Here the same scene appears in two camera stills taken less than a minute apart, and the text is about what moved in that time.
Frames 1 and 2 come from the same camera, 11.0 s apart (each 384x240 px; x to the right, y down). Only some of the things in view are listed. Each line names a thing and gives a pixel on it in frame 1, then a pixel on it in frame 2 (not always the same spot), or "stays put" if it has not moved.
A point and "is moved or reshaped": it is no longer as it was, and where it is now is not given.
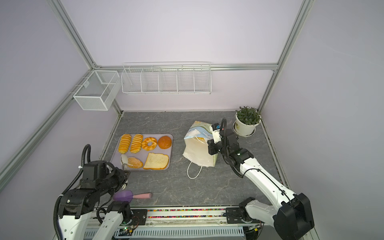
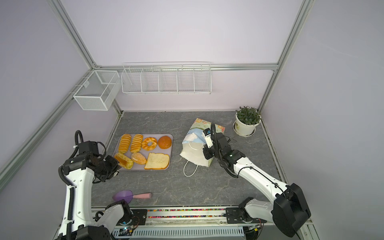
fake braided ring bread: [144, 143] stays put
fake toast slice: [156, 161] stays put
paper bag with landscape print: [196, 145] is moved or reshaped
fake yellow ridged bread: [136, 143] stays put
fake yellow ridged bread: [124, 143] stays put
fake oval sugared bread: [136, 163] → [138, 158]
